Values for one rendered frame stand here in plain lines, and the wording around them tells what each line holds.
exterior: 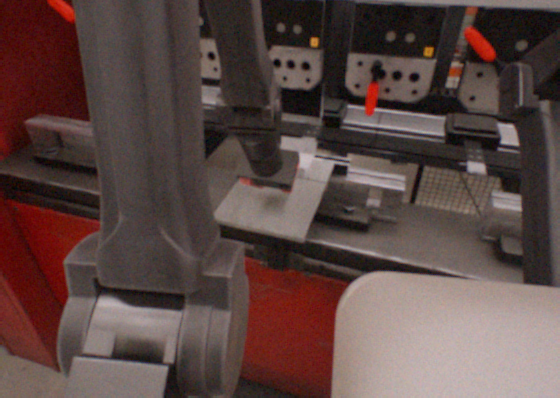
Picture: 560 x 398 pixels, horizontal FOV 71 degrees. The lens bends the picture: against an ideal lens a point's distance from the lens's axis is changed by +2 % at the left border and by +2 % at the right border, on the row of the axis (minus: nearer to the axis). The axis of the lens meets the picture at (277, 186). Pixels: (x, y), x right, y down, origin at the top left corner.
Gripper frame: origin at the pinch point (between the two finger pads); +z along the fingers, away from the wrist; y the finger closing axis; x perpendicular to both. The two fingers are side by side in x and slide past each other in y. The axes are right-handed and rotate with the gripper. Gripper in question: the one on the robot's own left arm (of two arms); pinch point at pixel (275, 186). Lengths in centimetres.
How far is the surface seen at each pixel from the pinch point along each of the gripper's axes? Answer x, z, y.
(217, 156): -91, 167, 101
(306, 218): 4.9, 0.9, -7.2
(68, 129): -12, 12, 66
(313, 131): -24.7, 16.7, -0.3
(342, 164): -13.4, 11.2, -10.1
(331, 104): -36.0, 19.6, -2.4
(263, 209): 4.9, 0.7, 1.3
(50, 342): 44, 72, 87
